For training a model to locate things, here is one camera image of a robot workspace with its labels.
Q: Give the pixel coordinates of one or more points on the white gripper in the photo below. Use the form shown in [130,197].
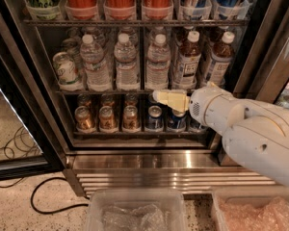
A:
[200,108]

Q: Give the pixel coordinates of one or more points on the brown tea bottle blue label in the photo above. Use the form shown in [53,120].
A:
[188,56]

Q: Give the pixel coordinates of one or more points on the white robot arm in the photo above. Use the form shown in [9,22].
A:
[255,134]

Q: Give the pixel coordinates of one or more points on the right clear water bottle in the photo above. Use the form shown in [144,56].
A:
[157,65]

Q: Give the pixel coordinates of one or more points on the clear water bottle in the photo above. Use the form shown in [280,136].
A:
[127,71]
[157,65]
[95,65]

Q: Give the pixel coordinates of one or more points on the right brown tea bottle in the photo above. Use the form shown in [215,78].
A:
[217,59]

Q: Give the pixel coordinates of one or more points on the middle clear water bottle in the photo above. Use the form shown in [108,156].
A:
[127,71]

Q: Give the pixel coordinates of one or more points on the left blue can top shelf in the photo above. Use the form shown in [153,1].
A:
[194,9]

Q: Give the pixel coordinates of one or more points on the blue can shelf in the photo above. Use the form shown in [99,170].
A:
[229,9]
[194,9]

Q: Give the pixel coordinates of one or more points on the right blue can top shelf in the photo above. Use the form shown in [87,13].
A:
[229,9]

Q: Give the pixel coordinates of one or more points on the left clear water bottle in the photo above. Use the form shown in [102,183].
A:
[95,65]

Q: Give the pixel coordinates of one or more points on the stainless steel fridge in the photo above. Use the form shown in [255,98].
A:
[185,161]

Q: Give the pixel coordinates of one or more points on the open glass fridge door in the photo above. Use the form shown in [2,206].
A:
[18,95]

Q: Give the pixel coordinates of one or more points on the right front blue can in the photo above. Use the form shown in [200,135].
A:
[196,127]

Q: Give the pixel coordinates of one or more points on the middle front blue can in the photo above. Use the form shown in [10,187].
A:
[176,121]

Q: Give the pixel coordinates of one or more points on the left front blue can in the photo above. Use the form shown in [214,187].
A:
[154,121]

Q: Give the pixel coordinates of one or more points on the right front gold can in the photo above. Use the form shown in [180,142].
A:
[130,119]

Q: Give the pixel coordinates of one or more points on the gold can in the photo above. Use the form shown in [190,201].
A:
[107,120]
[85,121]
[130,119]

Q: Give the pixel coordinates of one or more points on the middle front gold can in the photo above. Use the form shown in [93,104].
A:
[107,120]

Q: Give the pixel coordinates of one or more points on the right red cola can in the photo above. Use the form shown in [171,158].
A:
[156,9]

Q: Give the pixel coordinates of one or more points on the left front gold can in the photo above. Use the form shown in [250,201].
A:
[85,121]

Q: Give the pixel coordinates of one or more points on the middle red cola can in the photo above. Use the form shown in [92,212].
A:
[120,9]

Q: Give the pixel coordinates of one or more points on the right clear plastic bin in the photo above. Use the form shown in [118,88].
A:
[256,196]

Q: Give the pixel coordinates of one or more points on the clear plastic bin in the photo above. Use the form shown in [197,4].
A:
[166,199]
[256,196]

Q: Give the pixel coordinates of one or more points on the green white can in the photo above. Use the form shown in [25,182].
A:
[69,78]

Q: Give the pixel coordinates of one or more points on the clear bubble wrap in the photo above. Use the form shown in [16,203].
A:
[145,218]

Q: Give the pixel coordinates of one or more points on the left clear plastic bin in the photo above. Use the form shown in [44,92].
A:
[166,199]

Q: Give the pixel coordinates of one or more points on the pink bubble wrap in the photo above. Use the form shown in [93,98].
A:
[273,216]

